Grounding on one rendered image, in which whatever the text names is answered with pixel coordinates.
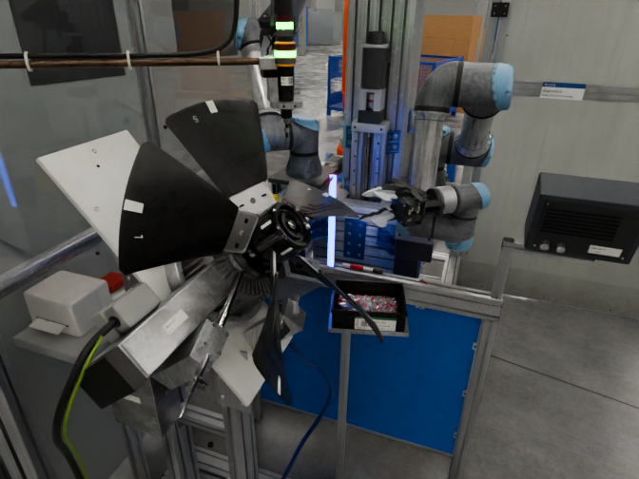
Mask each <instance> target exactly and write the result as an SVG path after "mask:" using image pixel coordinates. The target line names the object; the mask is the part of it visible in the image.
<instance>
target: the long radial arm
mask: <svg viewBox="0 0 639 479"><path fill-rule="evenodd" d="M230 290H232V288H231V287H230V286H229V285H228V283H227V282H225V280H224V278H222V276H221V275H220V273H218V271H217V270H216V268H215V267H214V266H213V265H212V264H209V265H208V266H207V267H205V268H204V269H202V271H201V272H199V273H198V274H196V275H195V276H193V277H192V278H190V279H189V280H187V281H186V283H185V284H184V285H182V286H181V287H179V288H178V289H177V290H175V291H174V292H172V293H171V294H170V295H169V296H168V297H166V298H165V299H164V300H163V301H162V302H160V304H159V307H158V308H157V309H155V310H154V311H152V312H151V313H150V314H149V315H147V316H146V317H145V318H144V319H143V320H141V321H140V322H139V323H138V324H137V325H136V326H134V327H133V328H132V329H131V330H130V331H129V332H127V333H126V334H125V335H124V336H123V337H121V338H120V339H118V340H117V341H115V342H114V343H112V344H111V345H110V346H109V347H107V348H106V349H105V350H104V351H103V352H101V353H100V354H99V355H98V356H97V357H95V358H94V359H93V360H92V361H91V362H93V361H94V360H96V359H97V358H99V357H100V356H102V355H103V354H105V353H107V352H108V351H110V350H111V349H113V348H114V347H116V346H118V347H119V348H120V349H121V350H122V351H123V352H124V353H125V354H126V356H127V357H128V358H129V359H130V360H131V361H132V362H133V364H134V365H135V366H136V367H137V368H138V369H139V370H140V371H141V373H142V374H143V375H144V376H145V377H146V378H149V377H150V376H151V375H152V374H153V373H154V372H155V370H156V369H157V368H158V367H159V366H160V365H161V364H162V363H163V362H164V361H165V360H166V359H167V358H168V357H169V356H170V355H171V354H172V353H173V352H174V351H175V350H176V349H177V348H178V347H179V346H180V344H181V343H182V342H183V341H184V340H185V339H186V338H187V337H188V336H189V335H190V334H191V333H192V332H193V331H194V330H195V329H196V328H197V327H198V326H199V325H200V323H201V322H202V321H204V319H205V318H206V317H207V316H208V315H209V314H210V313H211V312H212V311H213V310H214V309H215V308H216V307H217V306H218V305H219V304H220V303H221V302H222V301H223V300H224V299H225V298H226V297H227V296H228V294H229V292H230ZM91 362H90V363H91ZM90 363H89V364H90Z"/></svg>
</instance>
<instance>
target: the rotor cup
mask: <svg viewBox="0 0 639 479"><path fill-rule="evenodd" d="M270 220H271V223H270V224H269V225H267V226H266V227H264V228H263V229H261V226H262V225H264V224H265V223H267V222H268V221H270ZM290 220H292V221H293V222H294V223H295V224H296V228H295V229H292V228H291V227H290V226H289V223H288V222H289V221H290ZM311 239H312V234H311V229H310V226H309V223H308V221H307V219H306V217H305V216H304V215H303V214H302V213H301V211H300V210H299V208H298V207H296V206H295V205H294V204H292V203H291V202H289V201H276V202H275V203H273V204H272V205H270V206H269V207H268V208H266V209H265V210H263V211H262V212H261V213H259V219H258V221H257V224H256V227H255V229H254V232H253V234H252V237H251V240H250V241H249V244H248V246H247V249H246V251H245V252H244V253H242V254H240V253H233V254H234V256H235V258H236V260H237V261H238V263H239V264H240V265H241V266H242V267H243V268H244V269H245V270H246V271H247V272H248V273H250V274H251V275H253V276H255V277H258V278H265V270H270V263H271V249H273V251H275V253H276V265H279V267H278V268H276V271H279V270H280V268H281V265H282V263H283V262H285V261H286V260H288V259H290V258H292V257H294V256H295V255H296V254H297V253H299V252H301V251H302V250H304V249H306V248H307V247H308V246H309V244H310V243H311ZM289 248H292V250H291V251H289V252H287V253H286V254H284V255H281V253H282V252H284V251H285V250H287V249H289Z"/></svg>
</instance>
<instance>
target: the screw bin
mask: <svg viewBox="0 0 639 479"><path fill-rule="evenodd" d="M334 283H335V284H336V285H337V286H338V287H339V288H340V289H341V290H342V291H343V292H344V293H345V294H352V295H367V296H383V297H384V296H386V297H397V300H398V301H399V302H398V303H397V304H398V306H397V309H398V313H388V312H372V311H365V312H366V313H367V314H368V315H369V316H370V317H371V318H372V320H374V322H375V323H376V324H377V326H378V328H379V330H380V331H382V332H399V333H404V329H405V321H406V317H408V313H407V306H406V300H405V294H404V287H403V283H398V282H381V281H363V280H346V279H334ZM338 302H339V294H338V293H337V292H335V291H334V290H333V296H332V305H331V313H332V328H336V329H351V330H367V331H373V330H372V328H371V327H370V326H369V324H368V323H367V322H366V321H365V319H364V318H363V317H362V316H361V315H360V313H359V312H358V311H356V310H340V309H338V307H339V304H338Z"/></svg>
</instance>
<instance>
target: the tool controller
mask: <svg viewBox="0 0 639 479"><path fill-rule="evenodd" d="M638 246H639V182H625V181H616V180H607V179H598V178H590V177H581V176H573V175H563V174H554V173H546V172H540V173H539V176H538V179H537V183H536V186H535V189H534V192H533V196H532V202H531V205H530V209H529V212H528V215H527V218H526V221H525V229H524V247H525V248H526V249H531V250H536V251H543V252H549V253H555V254H561V255H567V256H574V257H579V258H585V259H597V260H603V261H609V262H615V263H622V264H629V263H630V262H631V260H632V258H633V256H634V254H635V252H636V250H637V248H638Z"/></svg>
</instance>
